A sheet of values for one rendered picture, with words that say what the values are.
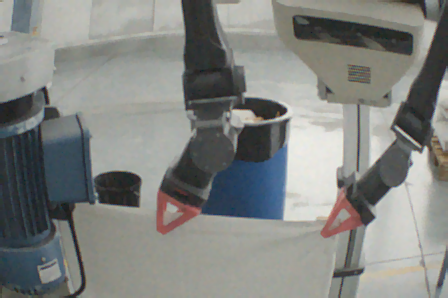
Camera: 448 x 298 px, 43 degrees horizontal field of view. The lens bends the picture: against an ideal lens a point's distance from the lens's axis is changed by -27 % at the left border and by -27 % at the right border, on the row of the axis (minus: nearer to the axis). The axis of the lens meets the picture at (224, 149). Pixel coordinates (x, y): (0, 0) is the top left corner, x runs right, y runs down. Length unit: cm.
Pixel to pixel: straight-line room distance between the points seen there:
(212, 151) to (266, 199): 240
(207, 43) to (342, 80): 59
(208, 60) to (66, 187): 33
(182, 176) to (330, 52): 51
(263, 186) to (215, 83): 232
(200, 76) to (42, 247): 40
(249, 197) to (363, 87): 186
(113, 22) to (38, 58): 872
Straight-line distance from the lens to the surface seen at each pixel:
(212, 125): 98
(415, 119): 104
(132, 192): 365
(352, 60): 148
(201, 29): 99
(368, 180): 106
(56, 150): 78
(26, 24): 977
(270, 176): 335
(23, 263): 80
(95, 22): 954
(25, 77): 72
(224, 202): 337
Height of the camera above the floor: 151
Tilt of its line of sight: 17 degrees down
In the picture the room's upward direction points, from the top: 1 degrees counter-clockwise
